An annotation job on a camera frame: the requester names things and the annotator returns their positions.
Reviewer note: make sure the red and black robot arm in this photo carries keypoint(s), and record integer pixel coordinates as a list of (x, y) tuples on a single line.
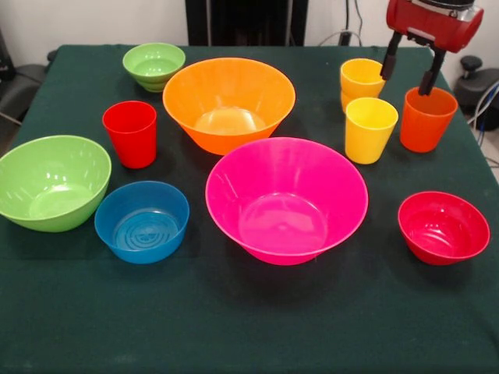
[(448, 2)]

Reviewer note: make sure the black cabinet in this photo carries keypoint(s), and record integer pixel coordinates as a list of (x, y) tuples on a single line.
[(249, 19)]

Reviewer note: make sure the red cup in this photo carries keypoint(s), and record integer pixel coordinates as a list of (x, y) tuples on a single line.
[(132, 148)]

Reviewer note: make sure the large pink bowl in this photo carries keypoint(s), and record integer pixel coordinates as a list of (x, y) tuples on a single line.
[(280, 175)]

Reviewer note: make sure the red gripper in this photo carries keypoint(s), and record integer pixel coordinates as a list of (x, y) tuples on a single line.
[(432, 27)]

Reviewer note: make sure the large orange bowl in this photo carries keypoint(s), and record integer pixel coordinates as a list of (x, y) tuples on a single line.
[(218, 89)]

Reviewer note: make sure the black equipment base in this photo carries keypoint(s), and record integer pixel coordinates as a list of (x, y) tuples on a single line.
[(475, 85)]

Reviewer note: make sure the dark green tablecloth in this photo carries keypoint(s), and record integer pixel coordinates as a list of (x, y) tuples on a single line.
[(249, 311)]

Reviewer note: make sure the orange cup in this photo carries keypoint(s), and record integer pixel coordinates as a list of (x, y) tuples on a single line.
[(423, 132)]

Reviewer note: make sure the small green bowl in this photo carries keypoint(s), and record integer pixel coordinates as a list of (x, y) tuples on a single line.
[(154, 66)]

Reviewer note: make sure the large green bowl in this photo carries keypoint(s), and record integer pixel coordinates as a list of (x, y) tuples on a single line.
[(50, 183)]

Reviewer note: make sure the black power adapter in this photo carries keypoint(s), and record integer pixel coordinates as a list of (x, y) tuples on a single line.
[(345, 39)]

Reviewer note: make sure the blue bowl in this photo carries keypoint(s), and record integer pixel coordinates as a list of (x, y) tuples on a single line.
[(140, 253)]

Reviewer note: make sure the black chair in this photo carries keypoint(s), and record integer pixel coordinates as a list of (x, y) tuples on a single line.
[(23, 85)]

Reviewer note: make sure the red bowl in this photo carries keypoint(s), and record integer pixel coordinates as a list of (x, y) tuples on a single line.
[(440, 230)]

